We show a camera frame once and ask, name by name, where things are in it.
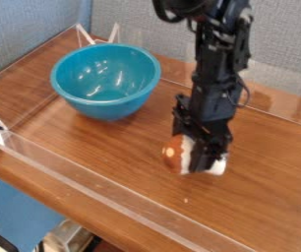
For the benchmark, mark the blue bowl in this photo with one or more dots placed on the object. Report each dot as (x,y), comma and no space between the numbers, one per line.
(107,79)

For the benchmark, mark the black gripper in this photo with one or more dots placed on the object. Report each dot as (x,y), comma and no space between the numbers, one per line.
(202,117)

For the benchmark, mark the brown and white toy mushroom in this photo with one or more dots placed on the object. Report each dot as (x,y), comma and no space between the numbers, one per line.
(177,154)

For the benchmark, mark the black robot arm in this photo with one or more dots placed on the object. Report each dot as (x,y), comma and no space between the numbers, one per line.
(221,23)

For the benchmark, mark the grey metal object under table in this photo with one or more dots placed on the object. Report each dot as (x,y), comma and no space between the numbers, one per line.
(70,237)

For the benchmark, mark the clear acrylic barrier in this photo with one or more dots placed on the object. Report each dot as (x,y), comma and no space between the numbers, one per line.
(99,173)

